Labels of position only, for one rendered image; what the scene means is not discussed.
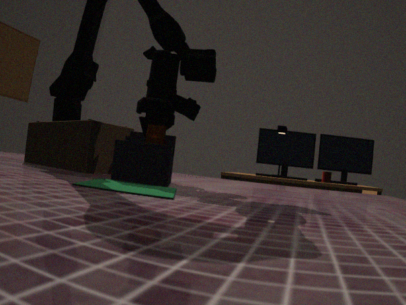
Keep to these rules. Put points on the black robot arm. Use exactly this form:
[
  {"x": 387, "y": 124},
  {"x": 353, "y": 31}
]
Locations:
[{"x": 79, "y": 70}]

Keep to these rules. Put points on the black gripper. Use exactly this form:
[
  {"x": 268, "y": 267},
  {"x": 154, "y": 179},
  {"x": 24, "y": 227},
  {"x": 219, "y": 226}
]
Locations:
[{"x": 159, "y": 110}]

